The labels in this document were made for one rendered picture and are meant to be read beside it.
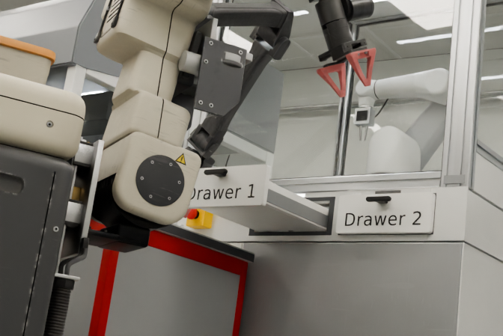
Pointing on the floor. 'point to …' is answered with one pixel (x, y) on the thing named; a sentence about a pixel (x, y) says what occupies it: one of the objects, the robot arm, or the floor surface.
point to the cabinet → (371, 289)
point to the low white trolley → (159, 287)
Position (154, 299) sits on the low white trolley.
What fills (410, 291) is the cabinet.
